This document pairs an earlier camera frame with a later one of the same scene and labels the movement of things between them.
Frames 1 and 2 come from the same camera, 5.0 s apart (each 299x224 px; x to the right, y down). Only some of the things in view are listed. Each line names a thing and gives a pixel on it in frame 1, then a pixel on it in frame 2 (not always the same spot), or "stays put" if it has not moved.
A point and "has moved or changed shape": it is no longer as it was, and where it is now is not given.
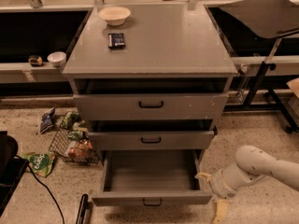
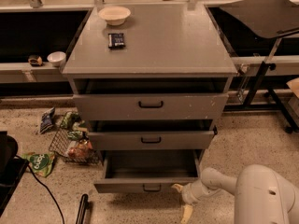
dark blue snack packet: x=116 y=41 stays put
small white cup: x=58 y=59 stays put
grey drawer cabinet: x=149 y=79 stays put
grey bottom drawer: x=150 y=177 has moved or changed shape
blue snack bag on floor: x=47 y=120 stays put
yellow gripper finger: x=221 y=206 → x=188 y=210
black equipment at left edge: x=12 y=170 stays put
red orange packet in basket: x=82 y=150 stays put
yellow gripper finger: x=203 y=175 → x=177 y=187
